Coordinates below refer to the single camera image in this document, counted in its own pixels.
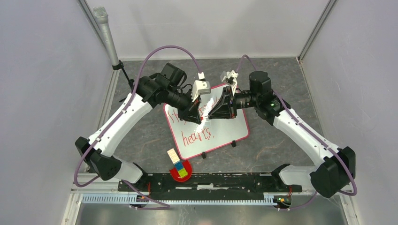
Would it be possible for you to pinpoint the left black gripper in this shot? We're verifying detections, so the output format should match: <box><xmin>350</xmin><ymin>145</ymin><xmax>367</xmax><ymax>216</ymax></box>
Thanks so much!
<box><xmin>166</xmin><ymin>87</ymin><xmax>203</xmax><ymax>125</ymax></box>

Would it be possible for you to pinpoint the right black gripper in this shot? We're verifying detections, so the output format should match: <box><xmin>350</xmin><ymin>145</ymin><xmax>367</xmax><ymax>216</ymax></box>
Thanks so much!
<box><xmin>207</xmin><ymin>87</ymin><xmax>258</xmax><ymax>120</ymax></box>

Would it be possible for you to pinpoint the pink framed whiteboard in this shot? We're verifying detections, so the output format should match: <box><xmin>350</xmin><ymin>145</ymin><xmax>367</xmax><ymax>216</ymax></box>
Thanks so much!
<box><xmin>163</xmin><ymin>84</ymin><xmax>250</xmax><ymax>160</ymax></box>

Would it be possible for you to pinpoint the silver microphone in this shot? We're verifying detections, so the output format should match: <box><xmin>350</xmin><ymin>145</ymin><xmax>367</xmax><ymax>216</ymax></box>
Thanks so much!
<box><xmin>93</xmin><ymin>7</ymin><xmax>120</xmax><ymax>70</ymax></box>

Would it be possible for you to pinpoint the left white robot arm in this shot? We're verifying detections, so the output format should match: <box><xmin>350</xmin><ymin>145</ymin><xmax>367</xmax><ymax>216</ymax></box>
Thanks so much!
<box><xmin>75</xmin><ymin>63</ymin><xmax>209</xmax><ymax>191</ymax></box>

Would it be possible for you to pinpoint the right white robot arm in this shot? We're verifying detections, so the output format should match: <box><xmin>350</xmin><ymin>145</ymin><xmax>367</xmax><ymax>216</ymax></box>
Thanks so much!
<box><xmin>208</xmin><ymin>70</ymin><xmax>358</xmax><ymax>198</ymax></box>

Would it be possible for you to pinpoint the white toy brick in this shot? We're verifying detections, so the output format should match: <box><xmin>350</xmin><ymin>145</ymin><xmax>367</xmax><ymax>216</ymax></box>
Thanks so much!
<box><xmin>167</xmin><ymin>149</ymin><xmax>180</xmax><ymax>165</ymax></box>

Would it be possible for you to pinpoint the blue toy brick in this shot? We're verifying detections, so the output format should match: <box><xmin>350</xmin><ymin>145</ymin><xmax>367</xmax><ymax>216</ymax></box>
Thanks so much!
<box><xmin>174</xmin><ymin>161</ymin><xmax>184</xmax><ymax>171</ymax></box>

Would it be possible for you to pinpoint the green toy brick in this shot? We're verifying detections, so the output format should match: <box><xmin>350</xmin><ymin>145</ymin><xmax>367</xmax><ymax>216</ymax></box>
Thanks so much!
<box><xmin>177</xmin><ymin>169</ymin><xmax>188</xmax><ymax>179</ymax></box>

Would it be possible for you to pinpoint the red curved toy base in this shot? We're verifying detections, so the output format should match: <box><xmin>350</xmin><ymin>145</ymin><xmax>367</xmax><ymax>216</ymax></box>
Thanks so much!
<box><xmin>169</xmin><ymin>160</ymin><xmax>193</xmax><ymax>182</ymax></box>

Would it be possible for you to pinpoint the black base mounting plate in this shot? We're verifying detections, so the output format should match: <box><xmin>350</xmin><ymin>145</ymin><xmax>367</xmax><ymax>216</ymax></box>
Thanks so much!
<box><xmin>134</xmin><ymin>172</ymin><xmax>302</xmax><ymax>201</ymax></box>

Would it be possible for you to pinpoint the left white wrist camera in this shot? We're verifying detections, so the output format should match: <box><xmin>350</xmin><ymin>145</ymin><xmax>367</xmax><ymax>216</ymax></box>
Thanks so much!
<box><xmin>191</xmin><ymin>80</ymin><xmax>211</xmax><ymax>102</ymax></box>

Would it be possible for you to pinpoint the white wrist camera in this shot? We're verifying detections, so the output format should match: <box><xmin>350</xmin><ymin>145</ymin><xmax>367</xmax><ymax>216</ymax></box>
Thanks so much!
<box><xmin>191</xmin><ymin>80</ymin><xmax>211</xmax><ymax>102</ymax></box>
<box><xmin>220</xmin><ymin>70</ymin><xmax>238</xmax><ymax>95</ymax></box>

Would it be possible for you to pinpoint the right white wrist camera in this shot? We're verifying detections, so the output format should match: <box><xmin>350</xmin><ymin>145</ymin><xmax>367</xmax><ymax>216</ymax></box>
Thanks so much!
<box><xmin>220</xmin><ymin>70</ymin><xmax>238</xmax><ymax>95</ymax></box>

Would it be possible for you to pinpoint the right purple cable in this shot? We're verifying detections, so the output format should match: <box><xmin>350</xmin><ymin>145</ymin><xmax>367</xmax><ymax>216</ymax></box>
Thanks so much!
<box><xmin>236</xmin><ymin>54</ymin><xmax>358</xmax><ymax>212</ymax></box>

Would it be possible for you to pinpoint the purple cable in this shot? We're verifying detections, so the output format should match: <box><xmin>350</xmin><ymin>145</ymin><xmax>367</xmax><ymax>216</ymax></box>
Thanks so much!
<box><xmin>73</xmin><ymin>45</ymin><xmax>205</xmax><ymax>210</ymax></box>
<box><xmin>236</xmin><ymin>54</ymin><xmax>358</xmax><ymax>212</ymax></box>

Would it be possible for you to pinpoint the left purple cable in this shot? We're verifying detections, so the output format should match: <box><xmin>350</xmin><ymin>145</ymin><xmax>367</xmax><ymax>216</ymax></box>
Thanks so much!
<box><xmin>73</xmin><ymin>45</ymin><xmax>205</xmax><ymax>210</ymax></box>

